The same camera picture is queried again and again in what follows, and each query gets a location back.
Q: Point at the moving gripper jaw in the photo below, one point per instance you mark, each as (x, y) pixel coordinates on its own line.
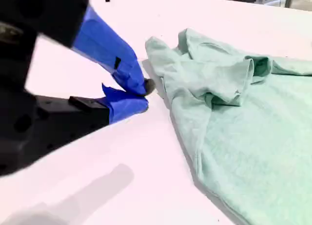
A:
(104, 44)

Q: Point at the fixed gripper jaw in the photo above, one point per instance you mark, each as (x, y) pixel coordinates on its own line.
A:
(126, 108)

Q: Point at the pale green T-shirt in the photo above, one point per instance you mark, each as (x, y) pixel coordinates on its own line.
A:
(239, 127)

